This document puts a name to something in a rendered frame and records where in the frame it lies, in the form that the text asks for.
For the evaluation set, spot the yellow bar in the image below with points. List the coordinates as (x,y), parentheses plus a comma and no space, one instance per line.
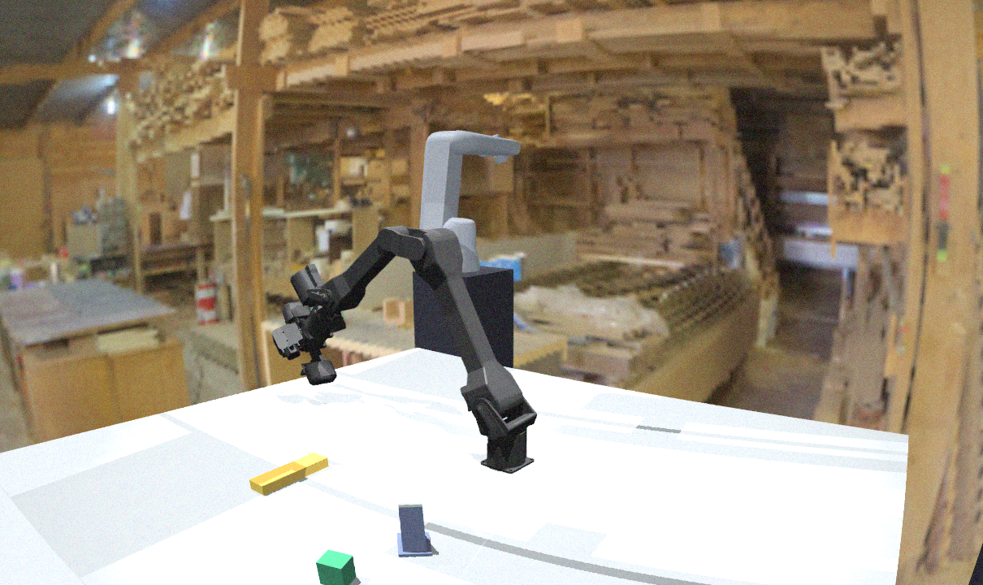
(289,473)

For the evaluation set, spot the green block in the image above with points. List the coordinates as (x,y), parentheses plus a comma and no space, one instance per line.
(336,568)

